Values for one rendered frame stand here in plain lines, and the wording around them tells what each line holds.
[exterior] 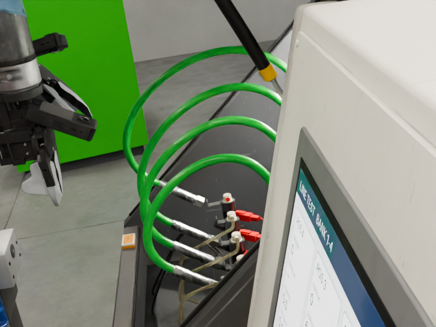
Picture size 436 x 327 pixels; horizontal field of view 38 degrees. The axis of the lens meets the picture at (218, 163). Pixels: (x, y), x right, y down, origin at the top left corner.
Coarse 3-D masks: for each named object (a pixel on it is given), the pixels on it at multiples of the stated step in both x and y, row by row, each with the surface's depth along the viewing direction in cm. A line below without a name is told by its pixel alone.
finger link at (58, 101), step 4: (44, 84) 116; (48, 88) 116; (52, 88) 117; (52, 92) 116; (56, 92) 118; (40, 96) 117; (56, 96) 116; (44, 100) 117; (56, 100) 115; (60, 100) 116; (56, 104) 115; (60, 104) 115; (64, 104) 115; (68, 108) 115
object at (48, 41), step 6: (48, 36) 116; (54, 36) 116; (60, 36) 117; (36, 42) 117; (42, 42) 116; (48, 42) 116; (54, 42) 116; (60, 42) 116; (66, 42) 119; (36, 48) 117; (42, 48) 117; (48, 48) 116; (54, 48) 117; (60, 48) 118; (36, 54) 119; (42, 54) 121
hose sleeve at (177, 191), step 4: (160, 180) 123; (160, 184) 122; (164, 184) 122; (160, 188) 122; (176, 188) 123; (180, 188) 124; (172, 192) 123; (176, 192) 123; (180, 192) 123; (184, 192) 123; (188, 192) 124; (176, 196) 123; (180, 196) 123; (184, 196) 123; (188, 196) 123; (192, 196) 124; (196, 196) 124; (188, 200) 124; (192, 200) 124
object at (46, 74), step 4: (40, 64) 122; (40, 68) 120; (44, 68) 122; (40, 72) 119; (44, 72) 120; (48, 72) 122; (44, 76) 118; (48, 76) 120; (52, 76) 121; (44, 80) 117; (48, 80) 119; (52, 80) 121; (48, 84) 118; (52, 84) 121
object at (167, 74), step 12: (216, 48) 114; (228, 48) 113; (240, 48) 113; (192, 60) 113; (276, 60) 115; (168, 72) 114; (156, 84) 115; (144, 96) 115; (132, 108) 116; (132, 120) 117; (132, 156) 120; (132, 168) 120; (156, 180) 122
